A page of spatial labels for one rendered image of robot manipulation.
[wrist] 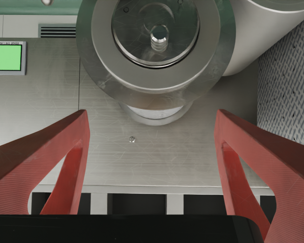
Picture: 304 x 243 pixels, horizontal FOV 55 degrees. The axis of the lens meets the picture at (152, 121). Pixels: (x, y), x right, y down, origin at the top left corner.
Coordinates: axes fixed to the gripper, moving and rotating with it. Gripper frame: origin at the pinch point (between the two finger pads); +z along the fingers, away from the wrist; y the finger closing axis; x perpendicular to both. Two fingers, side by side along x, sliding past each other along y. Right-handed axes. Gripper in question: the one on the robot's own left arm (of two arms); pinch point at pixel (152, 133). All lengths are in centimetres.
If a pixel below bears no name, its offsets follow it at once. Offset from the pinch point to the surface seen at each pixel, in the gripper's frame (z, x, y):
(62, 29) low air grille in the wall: 288, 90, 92
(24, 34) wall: 286, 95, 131
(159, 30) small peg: 12.1, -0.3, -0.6
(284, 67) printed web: 27.2, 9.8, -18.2
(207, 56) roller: 14.4, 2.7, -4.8
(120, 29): 15.0, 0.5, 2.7
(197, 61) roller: 14.1, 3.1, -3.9
